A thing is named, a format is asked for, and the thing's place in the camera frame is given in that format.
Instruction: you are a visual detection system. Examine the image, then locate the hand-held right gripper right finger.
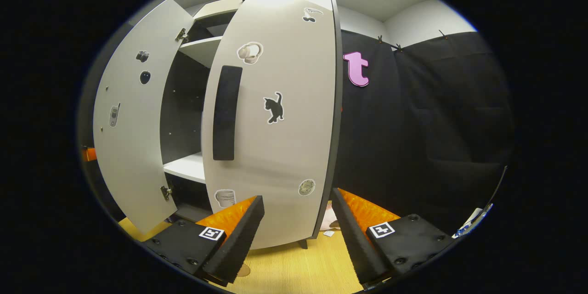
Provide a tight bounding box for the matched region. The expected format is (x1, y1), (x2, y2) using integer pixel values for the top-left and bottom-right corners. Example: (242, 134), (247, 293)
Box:
(331, 187), (457, 286)

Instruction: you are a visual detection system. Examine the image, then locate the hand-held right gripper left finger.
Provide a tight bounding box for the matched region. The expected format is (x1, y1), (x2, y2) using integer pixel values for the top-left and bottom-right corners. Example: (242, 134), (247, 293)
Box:
(142, 195), (266, 285)

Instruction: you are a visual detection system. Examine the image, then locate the pink smiling plush toy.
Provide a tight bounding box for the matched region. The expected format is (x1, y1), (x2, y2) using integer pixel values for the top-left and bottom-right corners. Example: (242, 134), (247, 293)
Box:
(320, 202), (340, 231)

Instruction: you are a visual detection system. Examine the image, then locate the white cabinet shelf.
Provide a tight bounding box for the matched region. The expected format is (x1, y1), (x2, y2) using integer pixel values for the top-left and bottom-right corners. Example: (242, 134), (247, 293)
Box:
(178, 36), (224, 68)
(163, 152), (206, 184)

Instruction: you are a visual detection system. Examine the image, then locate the black backdrop cloth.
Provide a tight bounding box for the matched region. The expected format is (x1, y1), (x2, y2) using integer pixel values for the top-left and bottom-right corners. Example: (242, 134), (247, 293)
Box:
(78, 28), (515, 239)

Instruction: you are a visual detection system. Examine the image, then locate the white cabinet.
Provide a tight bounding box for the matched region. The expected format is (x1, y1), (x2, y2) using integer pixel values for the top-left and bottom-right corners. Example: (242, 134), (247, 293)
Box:
(158, 0), (252, 223)

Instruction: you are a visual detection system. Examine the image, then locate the white door with phone sticker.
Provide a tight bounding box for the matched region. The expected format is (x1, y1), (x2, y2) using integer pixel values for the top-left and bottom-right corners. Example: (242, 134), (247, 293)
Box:
(93, 0), (196, 235)

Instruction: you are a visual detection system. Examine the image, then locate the white upper cabinet flap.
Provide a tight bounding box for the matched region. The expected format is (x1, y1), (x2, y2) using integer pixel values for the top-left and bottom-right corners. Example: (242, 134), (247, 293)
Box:
(193, 0), (252, 21)

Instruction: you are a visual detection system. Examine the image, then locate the white door with black handle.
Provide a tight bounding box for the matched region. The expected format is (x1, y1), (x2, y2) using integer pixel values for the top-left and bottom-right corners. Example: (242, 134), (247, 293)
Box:
(201, 0), (344, 251)

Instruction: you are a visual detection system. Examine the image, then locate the black door handle pad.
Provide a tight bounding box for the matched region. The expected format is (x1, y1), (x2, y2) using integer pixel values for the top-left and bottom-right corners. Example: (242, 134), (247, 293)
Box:
(212, 65), (243, 162)

